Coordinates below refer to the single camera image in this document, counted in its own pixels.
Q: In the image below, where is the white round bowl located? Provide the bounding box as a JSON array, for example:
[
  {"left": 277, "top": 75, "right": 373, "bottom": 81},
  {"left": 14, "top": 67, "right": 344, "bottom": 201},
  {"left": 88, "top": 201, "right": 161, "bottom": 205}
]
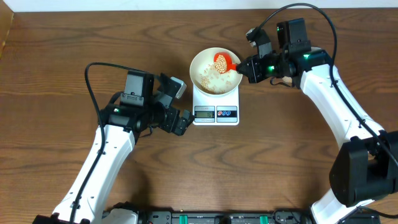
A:
[{"left": 190, "top": 47, "right": 243, "bottom": 95}]

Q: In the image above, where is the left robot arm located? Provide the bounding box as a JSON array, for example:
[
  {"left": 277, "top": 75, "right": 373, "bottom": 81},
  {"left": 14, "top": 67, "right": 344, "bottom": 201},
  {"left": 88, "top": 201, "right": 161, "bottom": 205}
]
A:
[{"left": 34, "top": 70, "right": 193, "bottom": 224}]

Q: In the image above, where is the red plastic measuring scoop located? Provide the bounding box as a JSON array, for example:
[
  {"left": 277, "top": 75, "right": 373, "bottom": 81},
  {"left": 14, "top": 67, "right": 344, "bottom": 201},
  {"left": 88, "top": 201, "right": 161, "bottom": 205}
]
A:
[{"left": 213, "top": 52, "right": 237, "bottom": 74}]

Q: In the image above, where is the soybeans pile in bowl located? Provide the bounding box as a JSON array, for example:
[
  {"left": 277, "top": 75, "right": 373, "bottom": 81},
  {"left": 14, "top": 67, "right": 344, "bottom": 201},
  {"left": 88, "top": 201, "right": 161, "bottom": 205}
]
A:
[{"left": 199, "top": 65, "right": 234, "bottom": 95}]

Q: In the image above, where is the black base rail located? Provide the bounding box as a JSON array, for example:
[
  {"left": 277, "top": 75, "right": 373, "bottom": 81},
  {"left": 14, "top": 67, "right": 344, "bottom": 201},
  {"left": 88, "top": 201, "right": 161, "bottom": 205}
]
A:
[{"left": 102, "top": 202, "right": 381, "bottom": 224}]

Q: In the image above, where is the white digital kitchen scale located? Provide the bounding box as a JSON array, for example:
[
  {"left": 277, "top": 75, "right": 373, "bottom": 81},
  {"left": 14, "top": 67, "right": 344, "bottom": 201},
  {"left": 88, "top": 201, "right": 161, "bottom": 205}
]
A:
[{"left": 193, "top": 86, "right": 239, "bottom": 126}]

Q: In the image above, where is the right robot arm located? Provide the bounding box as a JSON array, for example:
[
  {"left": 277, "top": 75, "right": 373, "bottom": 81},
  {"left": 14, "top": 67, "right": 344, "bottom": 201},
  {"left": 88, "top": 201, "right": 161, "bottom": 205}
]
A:
[{"left": 236, "top": 18, "right": 397, "bottom": 223}]

